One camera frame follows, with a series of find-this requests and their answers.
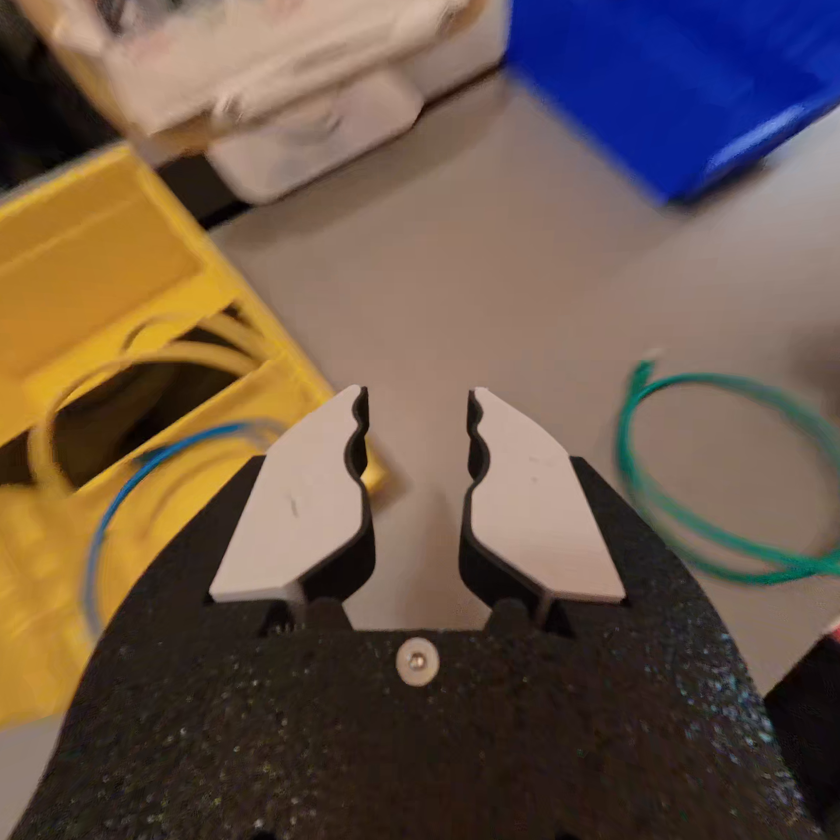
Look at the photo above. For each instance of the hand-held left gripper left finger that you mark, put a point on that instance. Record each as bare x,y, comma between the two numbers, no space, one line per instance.
295,518

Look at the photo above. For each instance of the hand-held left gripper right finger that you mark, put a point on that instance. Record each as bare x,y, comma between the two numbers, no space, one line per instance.
544,525

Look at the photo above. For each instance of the yellow plastic bin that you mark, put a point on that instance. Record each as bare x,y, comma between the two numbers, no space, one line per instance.
98,275

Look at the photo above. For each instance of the blue plastic bin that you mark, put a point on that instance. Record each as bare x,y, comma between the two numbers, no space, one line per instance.
656,85

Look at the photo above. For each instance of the printed instruction sheet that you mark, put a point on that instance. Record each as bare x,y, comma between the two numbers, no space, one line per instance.
275,46

